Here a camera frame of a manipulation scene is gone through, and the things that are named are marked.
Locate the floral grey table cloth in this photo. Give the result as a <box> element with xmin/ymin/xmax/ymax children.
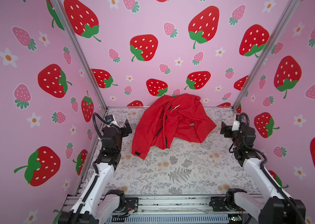
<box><xmin>105</xmin><ymin>108</ymin><xmax>260</xmax><ymax>195</ymax></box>

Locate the red zip-up jacket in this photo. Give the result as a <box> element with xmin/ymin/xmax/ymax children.
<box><xmin>131</xmin><ymin>94</ymin><xmax>216</xmax><ymax>160</ymax></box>

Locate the aluminium front rail frame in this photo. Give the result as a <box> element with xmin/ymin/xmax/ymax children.
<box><xmin>61</xmin><ymin>194</ymin><xmax>289</xmax><ymax>224</ymax></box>

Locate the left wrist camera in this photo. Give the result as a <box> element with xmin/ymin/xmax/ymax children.
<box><xmin>105</xmin><ymin>114</ymin><xmax>118</xmax><ymax>125</ymax></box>

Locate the aluminium corner post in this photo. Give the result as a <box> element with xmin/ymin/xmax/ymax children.
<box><xmin>232</xmin><ymin>0</ymin><xmax>300</xmax><ymax>113</ymax></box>
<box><xmin>51</xmin><ymin>0</ymin><xmax>108</xmax><ymax>112</ymax></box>

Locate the right aluminium corner post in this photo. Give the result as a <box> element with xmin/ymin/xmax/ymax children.
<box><xmin>232</xmin><ymin>0</ymin><xmax>300</xmax><ymax>113</ymax></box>

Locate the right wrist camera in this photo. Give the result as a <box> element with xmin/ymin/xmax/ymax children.
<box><xmin>232</xmin><ymin>114</ymin><xmax>244</xmax><ymax>132</ymax></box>

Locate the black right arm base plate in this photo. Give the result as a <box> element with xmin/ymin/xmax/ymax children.
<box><xmin>209</xmin><ymin>197</ymin><xmax>244</xmax><ymax>212</ymax></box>

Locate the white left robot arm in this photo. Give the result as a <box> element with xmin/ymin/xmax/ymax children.
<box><xmin>56</xmin><ymin>113</ymin><xmax>132</xmax><ymax>224</ymax></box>

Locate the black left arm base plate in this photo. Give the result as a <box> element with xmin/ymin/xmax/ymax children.
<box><xmin>112</xmin><ymin>197</ymin><xmax>139</xmax><ymax>215</ymax></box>

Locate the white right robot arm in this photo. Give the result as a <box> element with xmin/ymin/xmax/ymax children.
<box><xmin>220</xmin><ymin>121</ymin><xmax>306</xmax><ymax>224</ymax></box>

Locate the left aluminium corner post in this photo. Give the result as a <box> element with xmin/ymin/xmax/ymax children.
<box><xmin>51</xmin><ymin>0</ymin><xmax>108</xmax><ymax>112</ymax></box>

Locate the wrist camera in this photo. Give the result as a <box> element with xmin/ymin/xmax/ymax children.
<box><xmin>232</xmin><ymin>114</ymin><xmax>244</xmax><ymax>132</ymax></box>
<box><xmin>105</xmin><ymin>114</ymin><xmax>118</xmax><ymax>125</ymax></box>

